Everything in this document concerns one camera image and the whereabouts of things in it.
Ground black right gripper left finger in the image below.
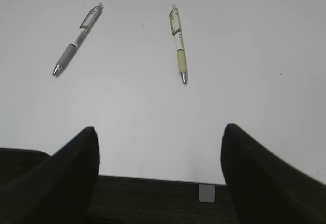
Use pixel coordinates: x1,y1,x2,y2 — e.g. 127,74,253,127
1,127,100,223

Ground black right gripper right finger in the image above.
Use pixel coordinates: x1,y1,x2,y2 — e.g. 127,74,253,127
220,124,325,223

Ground grey grip ballpoint pen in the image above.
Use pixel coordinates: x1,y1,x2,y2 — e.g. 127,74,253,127
52,3,104,77

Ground beige grip ballpoint pen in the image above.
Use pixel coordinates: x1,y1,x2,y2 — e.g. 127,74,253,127
169,4,188,85

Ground grey tape tab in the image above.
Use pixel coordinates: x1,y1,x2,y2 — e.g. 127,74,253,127
198,184,215,203

